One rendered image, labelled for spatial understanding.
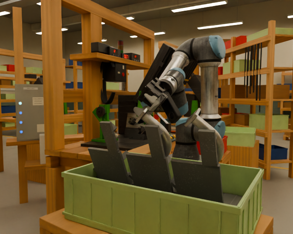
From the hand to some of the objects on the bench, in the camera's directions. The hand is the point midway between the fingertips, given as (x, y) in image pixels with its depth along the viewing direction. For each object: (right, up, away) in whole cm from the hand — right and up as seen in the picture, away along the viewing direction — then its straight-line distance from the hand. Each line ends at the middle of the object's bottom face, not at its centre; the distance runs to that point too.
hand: (146, 117), depth 88 cm
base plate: (-2, -18, +141) cm, 142 cm away
